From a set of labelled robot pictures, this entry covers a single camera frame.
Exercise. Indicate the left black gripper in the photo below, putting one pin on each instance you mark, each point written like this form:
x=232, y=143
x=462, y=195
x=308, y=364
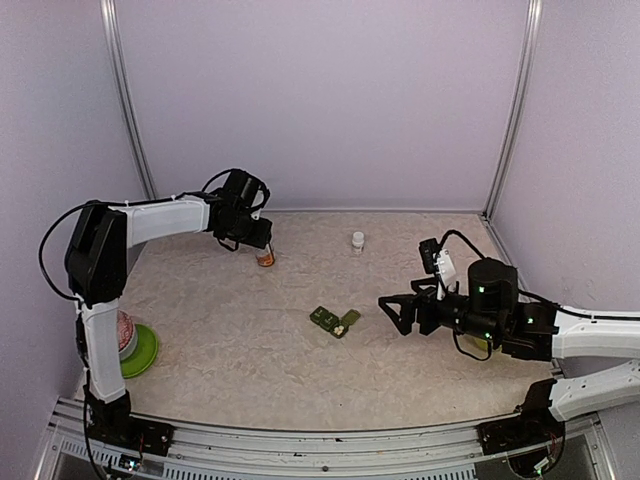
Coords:
x=263, y=236

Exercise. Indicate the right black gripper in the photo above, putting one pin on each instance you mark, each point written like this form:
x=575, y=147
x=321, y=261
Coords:
x=425, y=300

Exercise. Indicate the orange pill bottle grey cap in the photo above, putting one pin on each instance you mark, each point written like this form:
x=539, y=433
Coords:
x=265, y=256

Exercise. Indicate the green weekly pill organizer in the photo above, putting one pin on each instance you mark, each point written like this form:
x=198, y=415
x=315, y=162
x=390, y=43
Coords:
x=327, y=320

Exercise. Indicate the small white pill bottle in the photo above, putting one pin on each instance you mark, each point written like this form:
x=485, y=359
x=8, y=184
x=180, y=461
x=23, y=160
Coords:
x=358, y=242

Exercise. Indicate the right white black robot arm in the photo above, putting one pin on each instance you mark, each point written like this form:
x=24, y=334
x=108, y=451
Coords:
x=582, y=333

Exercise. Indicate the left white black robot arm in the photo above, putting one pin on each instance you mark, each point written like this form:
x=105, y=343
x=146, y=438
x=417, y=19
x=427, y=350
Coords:
x=230, y=208

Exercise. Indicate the green bowl right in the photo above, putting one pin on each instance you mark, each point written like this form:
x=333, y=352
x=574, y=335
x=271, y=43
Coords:
x=483, y=345

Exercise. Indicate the red patterned round tin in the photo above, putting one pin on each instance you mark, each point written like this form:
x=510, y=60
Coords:
x=127, y=335

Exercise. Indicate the green plate left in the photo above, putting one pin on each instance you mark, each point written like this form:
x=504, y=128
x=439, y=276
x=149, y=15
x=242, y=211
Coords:
x=140, y=352

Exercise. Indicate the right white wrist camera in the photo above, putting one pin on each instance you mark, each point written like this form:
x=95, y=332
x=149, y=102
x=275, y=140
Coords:
x=438, y=263

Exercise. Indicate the front aluminium rail base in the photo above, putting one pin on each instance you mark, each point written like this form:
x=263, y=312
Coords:
x=207, y=451

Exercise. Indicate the left aluminium frame post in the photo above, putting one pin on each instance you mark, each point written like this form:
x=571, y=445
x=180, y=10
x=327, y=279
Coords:
x=115, y=49

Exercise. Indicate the aluminium frame post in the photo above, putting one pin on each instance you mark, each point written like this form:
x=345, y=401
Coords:
x=115, y=49
x=526, y=62

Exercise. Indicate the right aluminium frame post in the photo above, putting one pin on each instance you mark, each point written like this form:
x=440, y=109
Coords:
x=526, y=62

